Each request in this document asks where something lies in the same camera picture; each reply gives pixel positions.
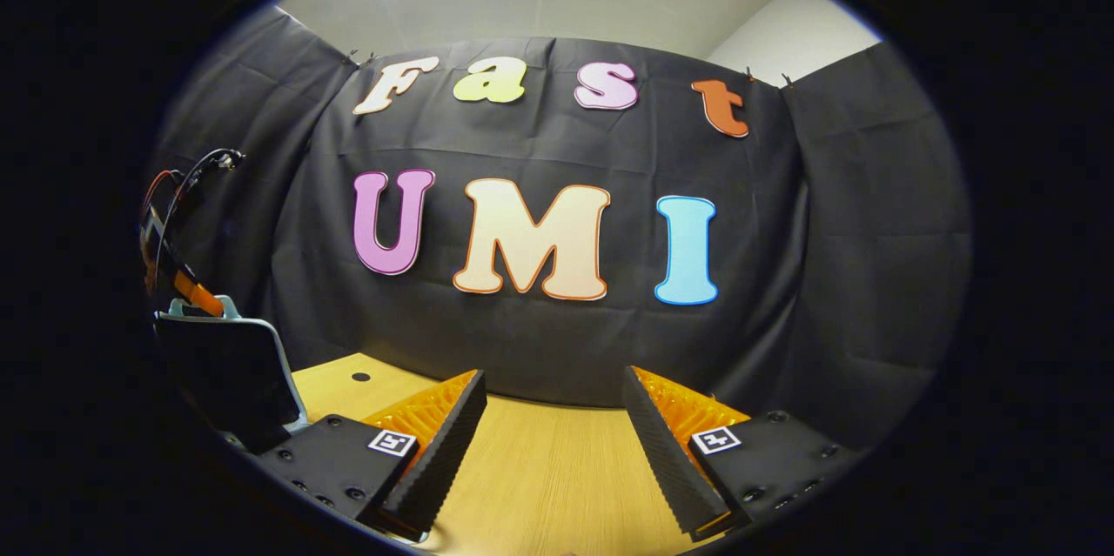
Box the black cable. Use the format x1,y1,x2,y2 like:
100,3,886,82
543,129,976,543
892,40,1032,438
155,147,246,278

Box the red cable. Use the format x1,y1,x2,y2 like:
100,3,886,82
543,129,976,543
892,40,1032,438
142,169,185,222

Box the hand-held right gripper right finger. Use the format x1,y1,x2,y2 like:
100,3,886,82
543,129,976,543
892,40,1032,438
621,365,862,544

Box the light blue suitcase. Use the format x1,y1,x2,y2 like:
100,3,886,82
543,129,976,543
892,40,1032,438
154,295,312,454

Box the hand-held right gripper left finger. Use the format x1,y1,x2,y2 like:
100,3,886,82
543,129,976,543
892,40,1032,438
257,369,488,544

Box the black backdrop cloth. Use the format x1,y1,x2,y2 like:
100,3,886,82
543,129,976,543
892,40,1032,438
148,3,974,452

